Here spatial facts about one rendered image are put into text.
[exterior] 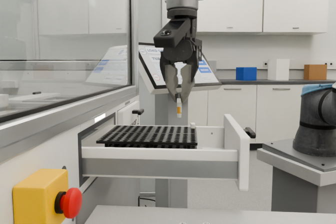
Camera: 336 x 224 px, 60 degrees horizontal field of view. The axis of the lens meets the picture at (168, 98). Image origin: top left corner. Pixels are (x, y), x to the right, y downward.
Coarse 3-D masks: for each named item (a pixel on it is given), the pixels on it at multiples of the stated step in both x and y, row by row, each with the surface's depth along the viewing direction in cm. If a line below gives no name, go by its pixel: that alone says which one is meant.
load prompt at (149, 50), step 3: (147, 48) 156; (150, 48) 157; (153, 48) 159; (156, 48) 160; (159, 48) 162; (162, 48) 163; (147, 51) 154; (150, 51) 156; (153, 51) 157; (156, 51) 158; (159, 51) 160
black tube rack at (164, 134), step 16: (112, 128) 77; (128, 128) 78; (144, 128) 78; (160, 128) 77; (176, 128) 77; (112, 144) 72; (128, 144) 72; (144, 144) 72; (160, 144) 63; (176, 144) 63
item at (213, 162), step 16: (208, 128) 82; (96, 144) 75; (208, 144) 83; (96, 160) 60; (112, 160) 60; (128, 160) 60; (144, 160) 59; (160, 160) 59; (176, 160) 59; (192, 160) 59; (208, 160) 59; (224, 160) 58; (112, 176) 61; (128, 176) 60; (144, 176) 60; (160, 176) 60; (176, 176) 59; (192, 176) 59; (208, 176) 59; (224, 176) 58
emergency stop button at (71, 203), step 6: (66, 192) 39; (72, 192) 39; (78, 192) 40; (66, 198) 38; (72, 198) 38; (78, 198) 40; (60, 204) 39; (66, 204) 38; (72, 204) 38; (78, 204) 40; (66, 210) 38; (72, 210) 38; (78, 210) 40; (66, 216) 38; (72, 216) 39
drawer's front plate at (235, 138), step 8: (224, 120) 82; (232, 120) 73; (224, 128) 82; (232, 128) 66; (240, 128) 63; (224, 136) 82; (232, 136) 66; (240, 136) 56; (248, 136) 56; (224, 144) 81; (232, 144) 66; (240, 144) 56; (248, 144) 56; (240, 152) 56; (248, 152) 56; (240, 160) 56; (248, 160) 56; (240, 168) 56; (248, 168) 56; (240, 176) 57; (240, 184) 57
